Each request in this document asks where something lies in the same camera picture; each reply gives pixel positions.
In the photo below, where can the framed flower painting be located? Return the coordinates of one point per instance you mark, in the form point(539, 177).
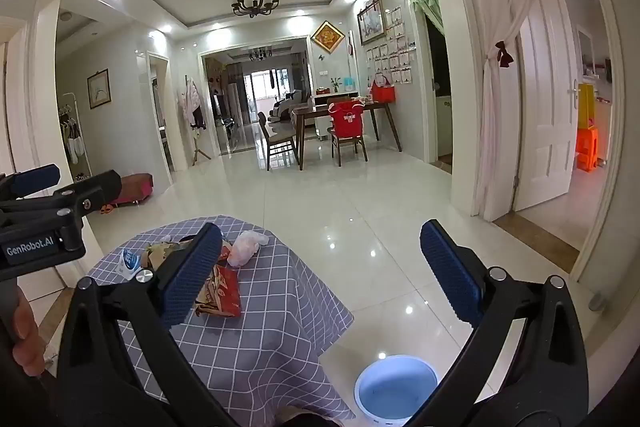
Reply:
point(98, 89)

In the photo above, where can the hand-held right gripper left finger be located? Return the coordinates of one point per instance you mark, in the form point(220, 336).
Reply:
point(192, 279)

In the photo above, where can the grey massage chair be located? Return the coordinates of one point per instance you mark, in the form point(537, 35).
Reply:
point(287, 104)

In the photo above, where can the framed wall picture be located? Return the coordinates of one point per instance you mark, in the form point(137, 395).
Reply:
point(371, 22)

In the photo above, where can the orange plastic stool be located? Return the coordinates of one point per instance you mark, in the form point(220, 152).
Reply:
point(587, 149)

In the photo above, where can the grey checked tablecloth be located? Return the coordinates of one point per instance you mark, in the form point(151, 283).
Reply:
point(280, 307)

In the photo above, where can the red bench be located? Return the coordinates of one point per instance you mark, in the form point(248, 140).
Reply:
point(135, 184)

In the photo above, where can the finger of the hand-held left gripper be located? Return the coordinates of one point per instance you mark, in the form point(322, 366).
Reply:
point(97, 189)
point(35, 179)

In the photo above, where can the wooden coat stand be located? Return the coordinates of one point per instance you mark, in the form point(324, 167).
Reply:
point(200, 152)

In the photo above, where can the crumpled snack wrapper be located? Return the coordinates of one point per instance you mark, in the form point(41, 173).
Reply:
point(162, 252)

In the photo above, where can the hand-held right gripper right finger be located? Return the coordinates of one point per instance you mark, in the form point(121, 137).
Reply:
point(450, 267)

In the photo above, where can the group of wall paper sheets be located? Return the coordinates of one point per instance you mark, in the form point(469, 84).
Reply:
point(395, 57)

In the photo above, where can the wooden chair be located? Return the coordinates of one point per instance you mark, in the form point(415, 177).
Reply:
point(280, 142)
point(345, 147)

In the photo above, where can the hanging clothes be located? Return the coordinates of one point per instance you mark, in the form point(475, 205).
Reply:
point(191, 102)

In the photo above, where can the white plastic bag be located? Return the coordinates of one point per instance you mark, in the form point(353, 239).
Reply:
point(244, 248)

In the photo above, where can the white clothes rack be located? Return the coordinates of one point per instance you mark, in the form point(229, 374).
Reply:
point(75, 142)

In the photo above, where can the red shirt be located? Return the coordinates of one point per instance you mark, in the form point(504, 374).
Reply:
point(346, 119)

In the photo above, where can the dark red bow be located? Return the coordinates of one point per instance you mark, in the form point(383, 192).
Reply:
point(504, 53)

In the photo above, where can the red bag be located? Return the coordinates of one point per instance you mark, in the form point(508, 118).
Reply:
point(384, 93)

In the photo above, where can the person's left hand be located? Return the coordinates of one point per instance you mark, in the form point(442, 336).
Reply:
point(27, 337)

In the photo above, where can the red snack packet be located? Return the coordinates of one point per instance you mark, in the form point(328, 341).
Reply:
point(225, 294)

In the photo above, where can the small distant chandelier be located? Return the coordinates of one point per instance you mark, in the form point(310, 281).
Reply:
point(260, 54)

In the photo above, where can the red gold diamond wall decoration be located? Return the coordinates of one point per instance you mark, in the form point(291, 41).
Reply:
point(327, 38)

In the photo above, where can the light blue plastic bucket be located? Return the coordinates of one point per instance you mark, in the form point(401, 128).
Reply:
point(395, 392)

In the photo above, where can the grey door stopper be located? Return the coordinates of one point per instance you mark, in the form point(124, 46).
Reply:
point(597, 302)

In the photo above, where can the small blue white appliance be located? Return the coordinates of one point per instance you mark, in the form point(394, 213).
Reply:
point(348, 84)

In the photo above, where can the small white blue cup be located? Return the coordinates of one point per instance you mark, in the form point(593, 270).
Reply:
point(129, 263)

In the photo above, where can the wooden dining table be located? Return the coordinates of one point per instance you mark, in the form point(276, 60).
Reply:
point(320, 109)

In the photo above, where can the yellow hanging object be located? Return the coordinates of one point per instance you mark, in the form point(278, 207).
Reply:
point(585, 104)

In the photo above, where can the white door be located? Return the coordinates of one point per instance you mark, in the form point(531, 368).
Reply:
point(542, 107)

